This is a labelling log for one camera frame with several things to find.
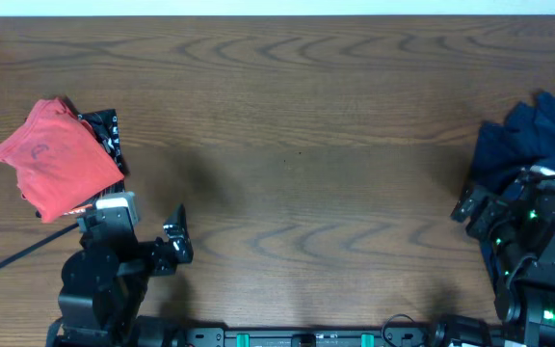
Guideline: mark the orange soccer t-shirt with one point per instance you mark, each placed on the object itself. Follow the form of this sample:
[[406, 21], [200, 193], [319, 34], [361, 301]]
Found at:
[[59, 164]]

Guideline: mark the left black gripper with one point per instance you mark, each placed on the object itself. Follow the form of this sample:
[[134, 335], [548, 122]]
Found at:
[[178, 245]]

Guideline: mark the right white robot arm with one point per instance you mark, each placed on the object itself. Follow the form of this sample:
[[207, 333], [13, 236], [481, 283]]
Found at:
[[517, 243]]

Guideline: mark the folded black printed shirt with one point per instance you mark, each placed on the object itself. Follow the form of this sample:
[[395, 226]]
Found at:
[[104, 125]]

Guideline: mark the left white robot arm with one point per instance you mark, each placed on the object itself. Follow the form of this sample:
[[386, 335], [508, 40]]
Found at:
[[105, 283]]

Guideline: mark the navy blue garment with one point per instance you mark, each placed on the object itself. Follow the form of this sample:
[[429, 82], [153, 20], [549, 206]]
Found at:
[[526, 139]]

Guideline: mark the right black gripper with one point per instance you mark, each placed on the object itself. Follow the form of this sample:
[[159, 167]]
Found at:
[[492, 210]]

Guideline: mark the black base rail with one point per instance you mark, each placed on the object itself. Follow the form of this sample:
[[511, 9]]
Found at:
[[398, 332]]

